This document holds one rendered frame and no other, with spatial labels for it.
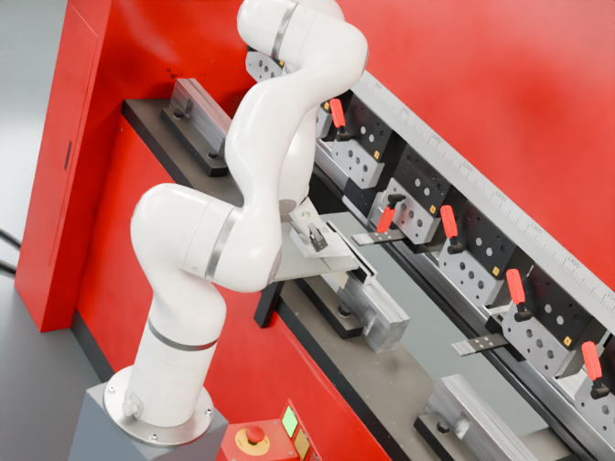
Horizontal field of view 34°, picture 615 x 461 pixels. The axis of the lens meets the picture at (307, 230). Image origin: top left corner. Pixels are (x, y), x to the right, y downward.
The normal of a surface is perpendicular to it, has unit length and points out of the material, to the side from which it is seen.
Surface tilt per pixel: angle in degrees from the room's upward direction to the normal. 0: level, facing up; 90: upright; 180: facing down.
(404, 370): 0
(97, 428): 90
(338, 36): 35
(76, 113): 90
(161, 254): 98
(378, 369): 0
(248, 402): 90
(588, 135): 90
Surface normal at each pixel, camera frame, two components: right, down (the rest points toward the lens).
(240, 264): -0.08, 0.29
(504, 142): -0.79, 0.10
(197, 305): 0.52, -0.36
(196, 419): 0.30, -0.79
